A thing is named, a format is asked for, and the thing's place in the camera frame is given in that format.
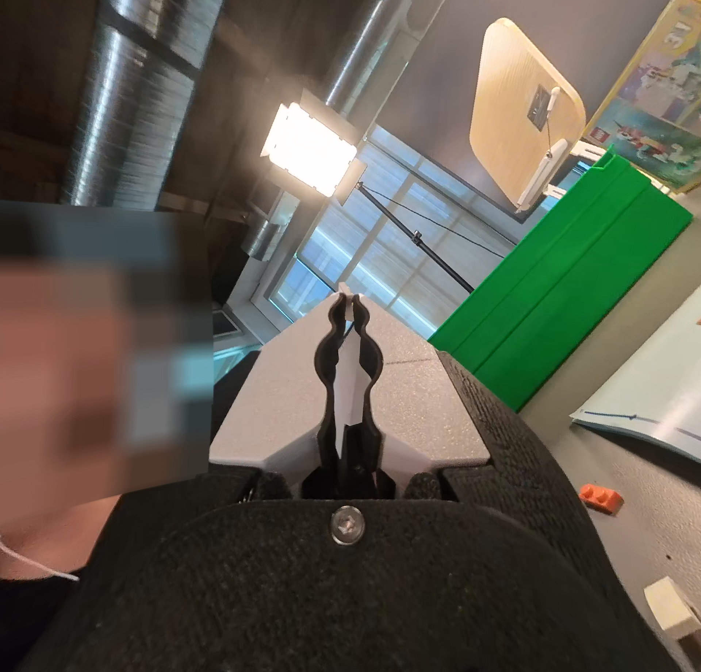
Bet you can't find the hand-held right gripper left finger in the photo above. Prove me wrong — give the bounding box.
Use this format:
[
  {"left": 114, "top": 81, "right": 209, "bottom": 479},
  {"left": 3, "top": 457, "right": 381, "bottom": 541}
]
[{"left": 208, "top": 294, "right": 343, "bottom": 482}]

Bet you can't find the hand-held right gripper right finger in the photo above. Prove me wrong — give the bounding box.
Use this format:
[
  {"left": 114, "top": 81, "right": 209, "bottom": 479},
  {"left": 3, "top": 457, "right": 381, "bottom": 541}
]
[{"left": 353, "top": 294, "right": 491, "bottom": 488}]

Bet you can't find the green plastic bin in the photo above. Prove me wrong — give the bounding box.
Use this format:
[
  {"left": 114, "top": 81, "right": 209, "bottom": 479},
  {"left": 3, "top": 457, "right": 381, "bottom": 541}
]
[{"left": 426, "top": 144, "right": 694, "bottom": 413}]

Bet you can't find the orange lego brick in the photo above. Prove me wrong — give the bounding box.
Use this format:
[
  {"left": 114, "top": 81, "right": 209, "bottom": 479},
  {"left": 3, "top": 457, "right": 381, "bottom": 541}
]
[{"left": 579, "top": 483, "right": 627, "bottom": 516}]

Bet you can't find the white lego slope piece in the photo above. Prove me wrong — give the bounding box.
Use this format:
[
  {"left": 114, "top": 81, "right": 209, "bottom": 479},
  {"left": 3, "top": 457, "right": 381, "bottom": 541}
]
[{"left": 642, "top": 576, "right": 698, "bottom": 636}]

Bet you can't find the large window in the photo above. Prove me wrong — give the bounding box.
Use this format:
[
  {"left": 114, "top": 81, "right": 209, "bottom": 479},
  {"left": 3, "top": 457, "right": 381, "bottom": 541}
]
[{"left": 249, "top": 124, "right": 521, "bottom": 340}]

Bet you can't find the black light stand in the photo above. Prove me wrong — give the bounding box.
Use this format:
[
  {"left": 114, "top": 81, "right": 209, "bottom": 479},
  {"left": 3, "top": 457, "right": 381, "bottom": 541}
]
[{"left": 355, "top": 181, "right": 477, "bottom": 295}]

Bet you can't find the white instruction booklet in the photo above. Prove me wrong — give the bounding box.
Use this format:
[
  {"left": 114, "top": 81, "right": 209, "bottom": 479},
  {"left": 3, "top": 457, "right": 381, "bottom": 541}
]
[{"left": 568, "top": 294, "right": 701, "bottom": 463}]

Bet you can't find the studio light panel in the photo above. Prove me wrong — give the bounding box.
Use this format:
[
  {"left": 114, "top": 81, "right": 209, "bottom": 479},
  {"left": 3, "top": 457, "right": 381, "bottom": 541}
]
[{"left": 259, "top": 101, "right": 369, "bottom": 208}]

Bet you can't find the tilting wooden table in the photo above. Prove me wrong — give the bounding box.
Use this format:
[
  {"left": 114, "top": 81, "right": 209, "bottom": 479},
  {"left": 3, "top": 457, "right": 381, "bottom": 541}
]
[{"left": 469, "top": 17, "right": 610, "bottom": 215}]

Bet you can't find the person in black sweater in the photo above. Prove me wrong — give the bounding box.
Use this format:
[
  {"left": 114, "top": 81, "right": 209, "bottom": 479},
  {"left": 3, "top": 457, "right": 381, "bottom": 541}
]
[{"left": 0, "top": 571, "right": 85, "bottom": 672}]

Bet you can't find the yellow printed toy box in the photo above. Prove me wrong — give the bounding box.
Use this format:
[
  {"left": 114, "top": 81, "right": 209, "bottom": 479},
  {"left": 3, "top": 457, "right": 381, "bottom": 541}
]
[{"left": 579, "top": 0, "right": 701, "bottom": 195}]

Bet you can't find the large dark display screen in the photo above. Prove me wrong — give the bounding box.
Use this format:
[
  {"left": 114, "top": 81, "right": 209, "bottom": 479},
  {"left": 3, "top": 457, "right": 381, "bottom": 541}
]
[{"left": 359, "top": 0, "right": 701, "bottom": 246}]

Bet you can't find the white earphone cable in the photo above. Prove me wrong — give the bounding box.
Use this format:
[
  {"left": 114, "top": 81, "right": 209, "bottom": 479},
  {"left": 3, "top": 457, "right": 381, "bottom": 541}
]
[{"left": 0, "top": 535, "right": 81, "bottom": 583}]

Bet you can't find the wide silver ventilation duct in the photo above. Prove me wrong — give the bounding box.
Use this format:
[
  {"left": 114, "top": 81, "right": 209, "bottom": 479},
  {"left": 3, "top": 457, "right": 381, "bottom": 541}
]
[{"left": 59, "top": 0, "right": 235, "bottom": 211}]

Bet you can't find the slim silver ventilation duct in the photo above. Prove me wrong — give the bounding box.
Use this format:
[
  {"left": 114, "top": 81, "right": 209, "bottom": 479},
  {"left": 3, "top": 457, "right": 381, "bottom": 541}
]
[{"left": 322, "top": 0, "right": 462, "bottom": 110}]

